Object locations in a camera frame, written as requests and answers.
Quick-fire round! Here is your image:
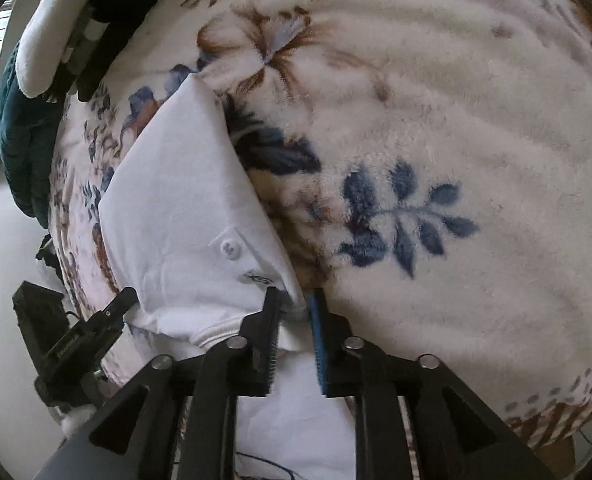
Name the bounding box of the white small shirt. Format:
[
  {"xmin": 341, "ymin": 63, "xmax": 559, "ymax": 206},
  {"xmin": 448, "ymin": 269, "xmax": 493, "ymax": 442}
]
[{"xmin": 100, "ymin": 76, "xmax": 354, "ymax": 479}]

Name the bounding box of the dark clothes pile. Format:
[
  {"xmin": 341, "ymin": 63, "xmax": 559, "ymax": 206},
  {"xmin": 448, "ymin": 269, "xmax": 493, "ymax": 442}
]
[{"xmin": 43, "ymin": 0, "xmax": 157, "ymax": 103}]

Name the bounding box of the teal folded quilt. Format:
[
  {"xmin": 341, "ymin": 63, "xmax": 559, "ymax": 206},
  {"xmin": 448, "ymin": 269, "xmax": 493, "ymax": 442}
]
[{"xmin": 0, "ymin": 51, "xmax": 64, "ymax": 230}]

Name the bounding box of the floral fleece bed blanket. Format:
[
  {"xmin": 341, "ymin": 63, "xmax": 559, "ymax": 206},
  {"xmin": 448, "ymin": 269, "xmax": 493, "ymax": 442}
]
[{"xmin": 49, "ymin": 0, "xmax": 592, "ymax": 450}]

